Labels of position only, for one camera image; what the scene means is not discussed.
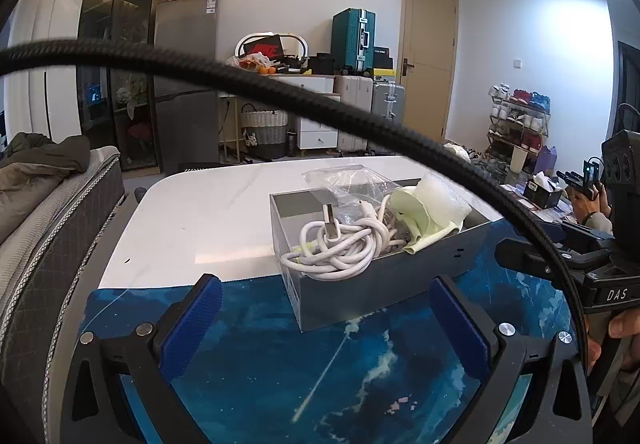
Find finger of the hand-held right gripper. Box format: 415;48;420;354
495;223;619;292
556;158;601;201

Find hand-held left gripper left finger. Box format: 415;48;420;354
60;273;225;444

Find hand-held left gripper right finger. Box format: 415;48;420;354
427;275;593;444

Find white foam sheet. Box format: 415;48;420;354
417;174;474;226

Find grey cardboard box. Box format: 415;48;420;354
270;176;494;333

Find light green cloth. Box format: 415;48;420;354
387;186;467;256

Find white charging cable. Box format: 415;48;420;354
279;203;402;283

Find clear zip bag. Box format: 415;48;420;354
302;164;397;221

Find person's right hand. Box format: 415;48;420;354
584;309;640;370

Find purple bag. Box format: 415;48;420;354
536;146;559;176

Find black tissue box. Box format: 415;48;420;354
522;174;564;210

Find shoe rack with shoes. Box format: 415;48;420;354
486;83;552;176

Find blue sky print mat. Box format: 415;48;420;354
82;216;586;444

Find person's brown trousers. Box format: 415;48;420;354
595;339;640;430

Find black white patterned rug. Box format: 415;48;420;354
177;162;251;175

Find grey mattress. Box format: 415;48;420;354
0;146;127;444

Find beige wooden door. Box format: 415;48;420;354
402;0;459;145

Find silver grey suitcase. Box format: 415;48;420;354
372;81;406;153

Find grey refrigerator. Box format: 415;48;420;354
153;0;221;176

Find white grey woven basket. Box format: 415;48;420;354
240;106;290;160

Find brown blanket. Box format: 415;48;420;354
0;131;92;245

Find white drawer dresser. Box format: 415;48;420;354
217;74;337;158

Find beige suitcase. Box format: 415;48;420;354
334;74;374;153

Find black yellow box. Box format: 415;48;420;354
372;49;399;81

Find plastic bag of oranges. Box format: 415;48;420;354
226;52;277;76

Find teal suitcase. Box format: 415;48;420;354
331;8;376;75

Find black box on dresser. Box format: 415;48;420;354
307;52;347;75

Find black red shoe box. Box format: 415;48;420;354
240;34;284;68

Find white wardrobe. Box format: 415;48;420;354
0;0;97;145

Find dark glass cabinet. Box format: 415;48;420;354
77;0;177;171

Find black braided cable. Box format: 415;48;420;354
0;38;596;375

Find white oval ring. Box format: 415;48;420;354
235;31;309;71

